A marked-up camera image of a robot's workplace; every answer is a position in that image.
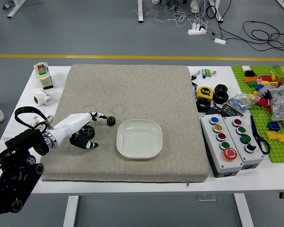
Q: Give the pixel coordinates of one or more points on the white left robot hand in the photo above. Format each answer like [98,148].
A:
[68,124]

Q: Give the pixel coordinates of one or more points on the big black gear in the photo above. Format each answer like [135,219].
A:
[88,132]

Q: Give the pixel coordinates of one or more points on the small black gear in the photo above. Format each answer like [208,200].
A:
[111,121]

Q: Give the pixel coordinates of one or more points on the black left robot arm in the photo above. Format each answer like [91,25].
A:
[14,175]

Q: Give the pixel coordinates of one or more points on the large black nut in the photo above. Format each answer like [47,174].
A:
[216,88]
[216,97]
[198,106]

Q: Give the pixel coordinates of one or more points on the grey five-button control box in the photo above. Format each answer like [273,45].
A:
[221,151]

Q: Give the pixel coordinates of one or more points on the grey four-button control box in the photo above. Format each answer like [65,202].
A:
[248,134]

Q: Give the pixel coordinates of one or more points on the white square plate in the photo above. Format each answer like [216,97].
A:
[137,139]

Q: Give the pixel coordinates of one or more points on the grey-brown mat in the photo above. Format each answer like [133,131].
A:
[132,94]

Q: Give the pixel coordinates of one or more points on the white table leg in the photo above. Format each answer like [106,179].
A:
[245,210]
[70,210]

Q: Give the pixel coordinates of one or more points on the silver usb stick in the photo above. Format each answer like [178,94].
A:
[197,73]

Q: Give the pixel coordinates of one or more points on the yellow tape measure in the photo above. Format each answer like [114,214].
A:
[204,92]

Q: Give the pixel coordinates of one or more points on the black and white battery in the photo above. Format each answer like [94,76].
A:
[204,72]

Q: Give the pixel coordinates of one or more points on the green battery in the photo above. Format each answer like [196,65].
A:
[207,72]
[210,72]

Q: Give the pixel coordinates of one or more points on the white power strip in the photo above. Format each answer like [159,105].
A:
[196,30]

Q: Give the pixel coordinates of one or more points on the black display module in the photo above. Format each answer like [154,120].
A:
[232,110]

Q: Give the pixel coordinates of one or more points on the plastic bag of blue parts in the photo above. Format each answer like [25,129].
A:
[239,101]

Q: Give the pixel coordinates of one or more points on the white power adapter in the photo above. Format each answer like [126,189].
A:
[220,41]

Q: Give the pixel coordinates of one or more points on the white toy brick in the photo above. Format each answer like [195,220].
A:
[246,68]

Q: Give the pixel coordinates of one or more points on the orange toy brick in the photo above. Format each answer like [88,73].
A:
[249,79]

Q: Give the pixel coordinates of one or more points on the black toy brick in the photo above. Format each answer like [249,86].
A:
[249,73]

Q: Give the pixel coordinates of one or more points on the black scissors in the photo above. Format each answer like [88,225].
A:
[256,134]

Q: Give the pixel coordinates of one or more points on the red toy brick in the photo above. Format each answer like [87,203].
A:
[263,102]

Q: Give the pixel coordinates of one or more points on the yellow flat toy tile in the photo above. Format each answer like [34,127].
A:
[282,137]
[271,135]

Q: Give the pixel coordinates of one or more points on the blue square toy brick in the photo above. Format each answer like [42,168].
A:
[273,125]

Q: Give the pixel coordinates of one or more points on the plastic bag of silver nuts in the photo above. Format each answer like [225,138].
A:
[282,104]

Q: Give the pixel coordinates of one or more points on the long green toy brick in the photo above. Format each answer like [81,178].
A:
[278,71]

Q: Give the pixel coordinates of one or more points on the beige switch box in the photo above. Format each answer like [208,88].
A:
[43,75]

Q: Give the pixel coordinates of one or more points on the grey bracket under table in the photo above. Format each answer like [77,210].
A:
[206,197]

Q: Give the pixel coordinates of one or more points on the green brick base plate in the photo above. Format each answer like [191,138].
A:
[262,132]

